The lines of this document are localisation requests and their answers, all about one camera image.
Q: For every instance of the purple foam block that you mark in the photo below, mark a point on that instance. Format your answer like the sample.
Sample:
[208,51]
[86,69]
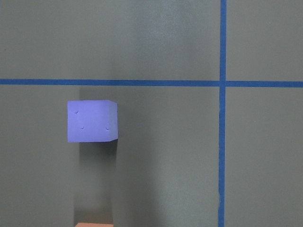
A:
[92,121]

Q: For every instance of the orange foam block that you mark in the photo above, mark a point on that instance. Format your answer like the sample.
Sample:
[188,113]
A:
[93,225]

